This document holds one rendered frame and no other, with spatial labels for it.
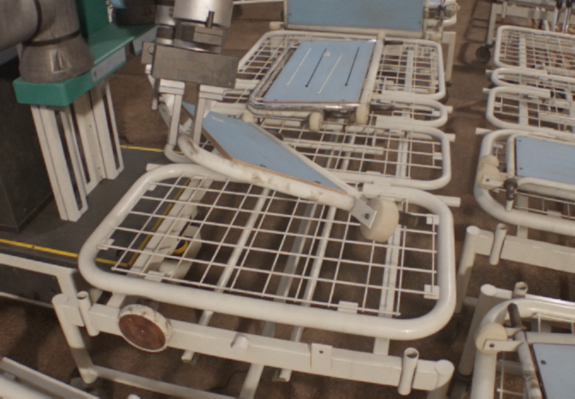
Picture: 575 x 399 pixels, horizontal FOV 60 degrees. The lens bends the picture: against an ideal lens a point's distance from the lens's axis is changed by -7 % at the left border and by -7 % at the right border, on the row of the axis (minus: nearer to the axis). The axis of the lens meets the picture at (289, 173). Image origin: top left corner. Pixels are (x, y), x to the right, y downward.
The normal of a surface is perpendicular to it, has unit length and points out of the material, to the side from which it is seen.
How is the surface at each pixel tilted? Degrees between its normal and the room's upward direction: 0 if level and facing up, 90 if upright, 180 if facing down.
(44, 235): 0
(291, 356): 90
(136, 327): 90
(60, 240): 0
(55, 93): 90
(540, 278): 0
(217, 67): 74
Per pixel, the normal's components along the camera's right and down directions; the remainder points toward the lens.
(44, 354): -0.01, -0.85
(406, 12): -0.22, 0.52
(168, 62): 0.30, 0.25
